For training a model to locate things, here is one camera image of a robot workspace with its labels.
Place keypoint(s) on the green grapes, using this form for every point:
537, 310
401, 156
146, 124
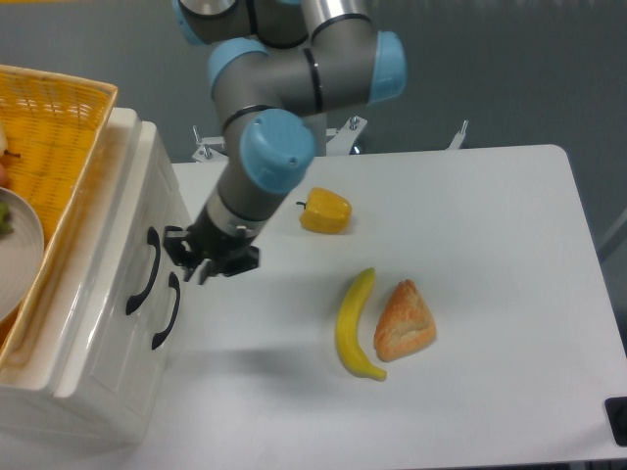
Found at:
6, 226

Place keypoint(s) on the brown bread pastry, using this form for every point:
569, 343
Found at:
405, 326

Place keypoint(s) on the white table mounting bracket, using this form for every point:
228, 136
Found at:
345, 140

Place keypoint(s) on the white drawer cabinet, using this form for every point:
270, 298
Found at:
84, 368

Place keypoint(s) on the black corner device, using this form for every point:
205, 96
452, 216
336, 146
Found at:
616, 411

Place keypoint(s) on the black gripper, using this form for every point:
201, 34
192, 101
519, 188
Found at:
218, 243

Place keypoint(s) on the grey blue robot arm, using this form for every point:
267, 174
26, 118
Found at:
275, 63

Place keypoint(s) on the white top drawer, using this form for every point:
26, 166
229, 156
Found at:
150, 200

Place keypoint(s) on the yellow banana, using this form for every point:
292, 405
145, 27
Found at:
346, 331

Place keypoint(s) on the grey plate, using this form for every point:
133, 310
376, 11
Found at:
21, 253

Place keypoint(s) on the black lower drawer handle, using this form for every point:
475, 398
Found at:
160, 337

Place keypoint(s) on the yellow woven basket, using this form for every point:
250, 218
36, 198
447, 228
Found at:
55, 122

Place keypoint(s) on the yellow bell pepper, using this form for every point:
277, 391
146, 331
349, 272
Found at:
325, 212

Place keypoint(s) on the white pear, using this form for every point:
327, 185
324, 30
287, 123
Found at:
4, 144

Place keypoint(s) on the pink peach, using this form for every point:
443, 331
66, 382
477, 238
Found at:
4, 178

